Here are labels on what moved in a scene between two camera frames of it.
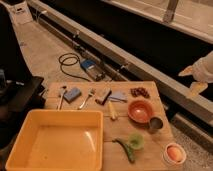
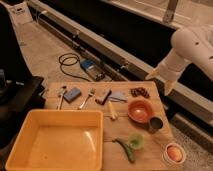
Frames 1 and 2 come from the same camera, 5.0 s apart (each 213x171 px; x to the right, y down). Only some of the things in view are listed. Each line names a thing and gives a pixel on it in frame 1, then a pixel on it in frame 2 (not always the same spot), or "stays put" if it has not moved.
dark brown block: x=106 y=93 stays put
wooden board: x=136 y=130 stays put
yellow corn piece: x=113 y=112 stays put
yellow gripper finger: x=186 y=72 -> x=152 y=75
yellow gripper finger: x=197 y=87 -> x=168 y=85
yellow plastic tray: x=59 y=140 stays put
